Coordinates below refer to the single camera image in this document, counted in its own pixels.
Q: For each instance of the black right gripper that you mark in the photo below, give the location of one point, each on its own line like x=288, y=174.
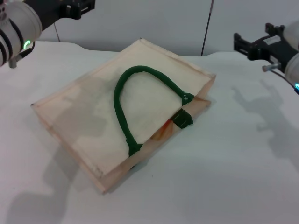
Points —
x=273, y=49

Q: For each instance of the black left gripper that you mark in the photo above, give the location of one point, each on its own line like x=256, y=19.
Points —
x=50, y=11

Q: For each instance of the orange striped bread loaf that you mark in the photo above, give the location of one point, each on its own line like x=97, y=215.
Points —
x=163, y=133

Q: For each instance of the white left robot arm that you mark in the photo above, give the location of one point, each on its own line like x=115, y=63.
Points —
x=16, y=28

